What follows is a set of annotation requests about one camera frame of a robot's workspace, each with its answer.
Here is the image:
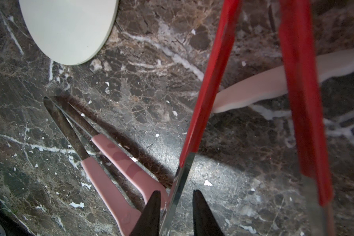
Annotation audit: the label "cream utensil rack stand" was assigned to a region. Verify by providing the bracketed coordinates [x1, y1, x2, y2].
[19, 0, 119, 65]

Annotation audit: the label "pink tipped steel tongs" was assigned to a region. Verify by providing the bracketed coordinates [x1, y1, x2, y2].
[43, 95, 169, 236]

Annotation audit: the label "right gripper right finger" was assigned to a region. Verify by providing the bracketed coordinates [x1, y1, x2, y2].
[192, 190, 224, 236]

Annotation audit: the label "red handled steel tongs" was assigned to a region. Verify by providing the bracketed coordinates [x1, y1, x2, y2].
[160, 1, 335, 236]

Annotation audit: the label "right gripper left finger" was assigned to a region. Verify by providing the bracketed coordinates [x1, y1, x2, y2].
[130, 191, 161, 236]

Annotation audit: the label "white tipped steel tongs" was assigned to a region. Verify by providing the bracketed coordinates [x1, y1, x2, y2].
[211, 48, 354, 114]

